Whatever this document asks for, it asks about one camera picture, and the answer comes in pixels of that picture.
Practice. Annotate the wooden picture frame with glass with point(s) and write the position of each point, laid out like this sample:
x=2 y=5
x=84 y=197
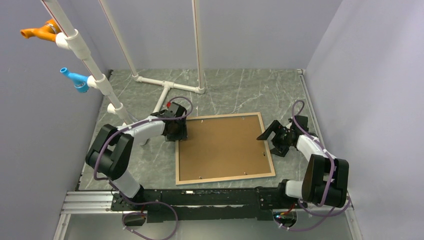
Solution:
x=225 y=149

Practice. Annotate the orange plastic hook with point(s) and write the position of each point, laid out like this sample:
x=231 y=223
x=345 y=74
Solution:
x=47 y=32

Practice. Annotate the blue plastic hook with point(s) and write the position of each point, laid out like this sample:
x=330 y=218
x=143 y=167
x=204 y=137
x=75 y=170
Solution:
x=80 y=82

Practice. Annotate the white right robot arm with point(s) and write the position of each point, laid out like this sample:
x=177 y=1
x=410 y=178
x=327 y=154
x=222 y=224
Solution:
x=326 y=177

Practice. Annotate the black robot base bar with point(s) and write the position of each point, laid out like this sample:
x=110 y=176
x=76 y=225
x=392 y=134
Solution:
x=258 y=203

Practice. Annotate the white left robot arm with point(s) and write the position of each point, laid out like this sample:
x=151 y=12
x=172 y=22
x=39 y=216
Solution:
x=111 y=149

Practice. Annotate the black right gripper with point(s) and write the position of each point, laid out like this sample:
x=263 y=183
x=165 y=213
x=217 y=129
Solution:
x=275 y=127

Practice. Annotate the wooden frame backing board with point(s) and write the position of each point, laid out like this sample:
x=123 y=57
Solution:
x=225 y=149

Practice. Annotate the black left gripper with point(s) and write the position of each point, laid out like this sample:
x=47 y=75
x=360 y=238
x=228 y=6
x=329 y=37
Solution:
x=182 y=134

